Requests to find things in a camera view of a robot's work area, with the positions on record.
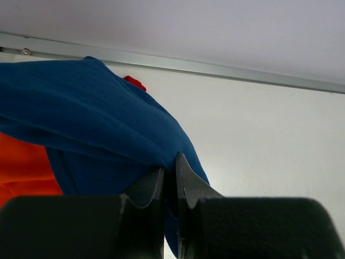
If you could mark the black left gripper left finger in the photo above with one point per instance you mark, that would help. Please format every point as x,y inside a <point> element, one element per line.
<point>129,225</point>

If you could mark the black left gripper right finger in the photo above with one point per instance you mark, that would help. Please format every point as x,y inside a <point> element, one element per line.
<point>213,226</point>

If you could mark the blue printed t shirt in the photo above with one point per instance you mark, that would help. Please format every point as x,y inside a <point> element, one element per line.
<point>101,133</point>

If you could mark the orange folded t shirt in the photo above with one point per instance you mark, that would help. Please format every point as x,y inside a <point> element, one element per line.
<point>25,170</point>

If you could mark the red folded t shirt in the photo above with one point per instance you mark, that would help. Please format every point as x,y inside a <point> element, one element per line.
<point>135,82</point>

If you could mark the aluminium back table rail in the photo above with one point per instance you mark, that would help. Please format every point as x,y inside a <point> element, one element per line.
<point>54,49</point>

